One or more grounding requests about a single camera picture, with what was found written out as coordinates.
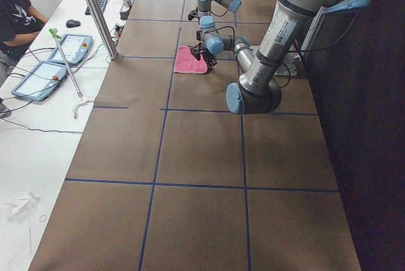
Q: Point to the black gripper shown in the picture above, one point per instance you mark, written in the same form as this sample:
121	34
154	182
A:
193	15
206	56

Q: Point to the pink towel with white edge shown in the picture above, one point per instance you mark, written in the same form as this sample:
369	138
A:
186	63

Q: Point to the small metal cup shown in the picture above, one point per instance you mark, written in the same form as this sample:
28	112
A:
127	3

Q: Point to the black computer mouse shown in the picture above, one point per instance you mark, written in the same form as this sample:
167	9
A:
73	23

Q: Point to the far teach pendant tablet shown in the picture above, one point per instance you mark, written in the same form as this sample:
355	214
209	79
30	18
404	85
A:
75	47

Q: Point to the teach pendant tablet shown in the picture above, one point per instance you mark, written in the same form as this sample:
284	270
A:
41	81
75	47

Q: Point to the metal grabber stick green tip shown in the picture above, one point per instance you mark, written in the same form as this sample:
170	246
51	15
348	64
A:
82	99

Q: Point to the near teach pendant tablet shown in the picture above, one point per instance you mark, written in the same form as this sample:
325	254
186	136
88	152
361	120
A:
41	81

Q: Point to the seated person in black shirt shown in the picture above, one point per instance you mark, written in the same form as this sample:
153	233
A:
21	23

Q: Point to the rubber band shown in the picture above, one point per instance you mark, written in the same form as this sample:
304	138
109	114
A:
43	218

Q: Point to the crumpled white tissue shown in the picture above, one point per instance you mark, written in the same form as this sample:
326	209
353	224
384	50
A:
21	205

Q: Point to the aluminium frame post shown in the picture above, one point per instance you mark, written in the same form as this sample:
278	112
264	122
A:
101	25

